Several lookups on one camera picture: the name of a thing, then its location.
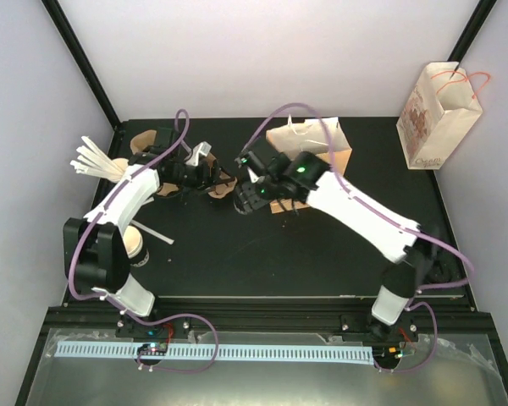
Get brown paper bag white handles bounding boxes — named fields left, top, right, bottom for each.
left=265, top=114, right=353, bottom=215

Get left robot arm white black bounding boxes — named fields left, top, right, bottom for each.
left=63, top=128, right=228, bottom=337

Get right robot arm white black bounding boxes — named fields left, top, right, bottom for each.
left=234, top=140, right=439, bottom=341

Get stacked brown pulp cup carriers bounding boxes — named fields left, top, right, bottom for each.
left=130, top=128, right=179, bottom=197

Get white wrapped straw on table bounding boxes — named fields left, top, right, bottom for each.
left=131, top=220, right=174, bottom=245

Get paper cup holding stirrers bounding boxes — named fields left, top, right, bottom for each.
left=108, top=157, right=128, bottom=183

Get bundle of white wrapped straws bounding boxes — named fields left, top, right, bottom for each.
left=69, top=136, right=122, bottom=182

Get small green circuit board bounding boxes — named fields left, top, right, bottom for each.
left=137, top=343, right=168, bottom=356

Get white printed paper bag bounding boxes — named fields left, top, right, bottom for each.
left=396, top=62, right=491, bottom=170

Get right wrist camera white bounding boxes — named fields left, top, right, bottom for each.
left=247, top=167, right=259, bottom=184

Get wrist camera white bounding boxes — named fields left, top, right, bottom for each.
left=185, top=141, right=212, bottom=167
left=247, top=167, right=259, bottom=184

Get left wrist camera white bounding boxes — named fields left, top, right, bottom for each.
left=185, top=141, right=212, bottom=167

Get black aluminium frame rail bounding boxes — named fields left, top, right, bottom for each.
left=43, top=298, right=498, bottom=339

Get light blue cable duct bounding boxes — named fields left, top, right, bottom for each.
left=54, top=341, right=374, bottom=365

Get left black corner post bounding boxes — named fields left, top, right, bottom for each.
left=41, top=0, right=121, bottom=129

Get black corner post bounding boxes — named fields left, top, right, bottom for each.
left=41, top=0, right=121, bottom=129
left=447, top=0, right=497, bottom=63

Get right black corner post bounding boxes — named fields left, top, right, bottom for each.
left=447, top=0, right=497, bottom=63

